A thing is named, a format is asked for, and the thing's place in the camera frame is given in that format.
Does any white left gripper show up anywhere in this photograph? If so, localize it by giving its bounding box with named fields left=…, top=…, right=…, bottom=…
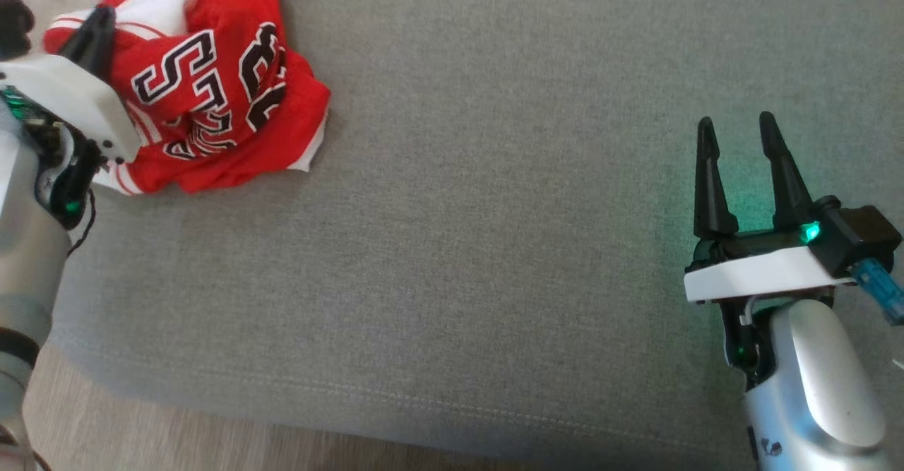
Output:
left=0, top=4, right=142, bottom=165

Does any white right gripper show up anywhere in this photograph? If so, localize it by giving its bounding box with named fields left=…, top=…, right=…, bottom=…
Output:
left=683, top=110, right=860, bottom=306

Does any grey sofa seat cushion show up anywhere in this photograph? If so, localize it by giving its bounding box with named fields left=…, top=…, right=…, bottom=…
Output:
left=49, top=0, right=904, bottom=471

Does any red basketball jersey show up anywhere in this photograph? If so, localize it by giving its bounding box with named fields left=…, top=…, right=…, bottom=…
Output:
left=42, top=0, right=332, bottom=196

